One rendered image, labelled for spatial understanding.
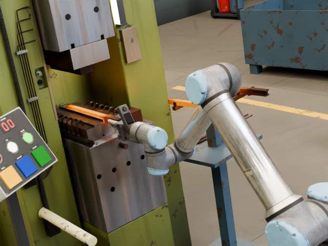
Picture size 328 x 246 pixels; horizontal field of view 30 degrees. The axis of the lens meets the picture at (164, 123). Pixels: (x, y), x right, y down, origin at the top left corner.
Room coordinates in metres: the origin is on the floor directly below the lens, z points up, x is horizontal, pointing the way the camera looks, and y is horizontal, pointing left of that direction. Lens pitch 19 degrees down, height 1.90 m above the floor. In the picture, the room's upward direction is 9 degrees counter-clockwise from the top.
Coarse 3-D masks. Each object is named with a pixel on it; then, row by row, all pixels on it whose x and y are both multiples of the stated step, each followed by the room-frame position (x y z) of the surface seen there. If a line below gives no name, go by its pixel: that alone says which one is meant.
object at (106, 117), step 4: (72, 108) 2.99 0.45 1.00; (76, 108) 2.96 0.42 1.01; (80, 108) 2.95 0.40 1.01; (84, 108) 2.94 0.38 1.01; (84, 112) 2.89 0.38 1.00; (88, 112) 2.86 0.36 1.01; (92, 112) 2.85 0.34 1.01; (96, 112) 2.84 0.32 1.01; (96, 116) 2.81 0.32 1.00; (100, 116) 2.78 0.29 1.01; (104, 116) 2.74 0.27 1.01; (108, 116) 2.74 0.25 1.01; (112, 116) 2.73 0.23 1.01; (104, 120) 2.73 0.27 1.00; (116, 120) 2.67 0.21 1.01; (120, 120) 2.67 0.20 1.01
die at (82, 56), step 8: (104, 40) 2.79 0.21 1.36; (72, 48) 2.69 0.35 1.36; (80, 48) 2.71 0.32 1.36; (88, 48) 2.74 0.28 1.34; (96, 48) 2.76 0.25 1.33; (104, 48) 2.79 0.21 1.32; (48, 56) 2.85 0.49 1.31; (56, 56) 2.79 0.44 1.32; (64, 56) 2.73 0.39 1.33; (72, 56) 2.68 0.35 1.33; (80, 56) 2.71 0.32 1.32; (88, 56) 2.73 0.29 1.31; (96, 56) 2.76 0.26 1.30; (104, 56) 2.78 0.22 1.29; (48, 64) 2.87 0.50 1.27; (56, 64) 2.80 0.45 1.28; (64, 64) 2.74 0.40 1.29; (72, 64) 2.68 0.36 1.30; (80, 64) 2.70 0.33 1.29; (88, 64) 2.73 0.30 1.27
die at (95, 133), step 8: (64, 104) 3.09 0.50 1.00; (72, 104) 3.07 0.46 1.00; (80, 104) 3.07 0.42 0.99; (64, 112) 2.98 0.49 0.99; (72, 112) 2.96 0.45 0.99; (80, 112) 2.91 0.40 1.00; (104, 112) 2.87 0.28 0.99; (112, 112) 2.85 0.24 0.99; (64, 120) 2.89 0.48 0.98; (88, 120) 2.79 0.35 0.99; (96, 120) 2.77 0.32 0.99; (80, 128) 2.72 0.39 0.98; (88, 128) 2.70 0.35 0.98; (96, 128) 2.71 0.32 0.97; (104, 128) 2.74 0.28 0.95; (88, 136) 2.68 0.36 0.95; (96, 136) 2.71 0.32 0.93; (104, 136) 2.73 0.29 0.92
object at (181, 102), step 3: (171, 99) 2.95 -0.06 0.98; (174, 99) 2.94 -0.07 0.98; (177, 99) 2.93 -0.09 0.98; (180, 99) 2.92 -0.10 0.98; (168, 102) 2.94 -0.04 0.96; (171, 102) 2.93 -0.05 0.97; (177, 102) 2.90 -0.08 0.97; (180, 102) 2.89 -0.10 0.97; (183, 102) 2.87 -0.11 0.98; (186, 102) 2.86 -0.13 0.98; (189, 102) 2.84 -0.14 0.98; (180, 105) 2.89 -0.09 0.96; (183, 105) 2.87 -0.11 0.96; (186, 105) 2.86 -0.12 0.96; (189, 105) 2.84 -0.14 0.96; (192, 105) 2.83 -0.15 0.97; (195, 105) 2.82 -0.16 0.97; (198, 105) 2.80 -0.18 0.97
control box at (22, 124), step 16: (16, 112) 2.45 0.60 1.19; (0, 128) 2.33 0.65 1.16; (16, 128) 2.38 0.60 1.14; (32, 128) 2.44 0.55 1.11; (0, 144) 2.28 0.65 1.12; (16, 144) 2.32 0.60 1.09; (32, 144) 2.38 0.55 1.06; (16, 160) 2.27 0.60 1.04; (32, 160) 2.32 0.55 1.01; (32, 176) 2.27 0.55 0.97; (0, 192) 2.13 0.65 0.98
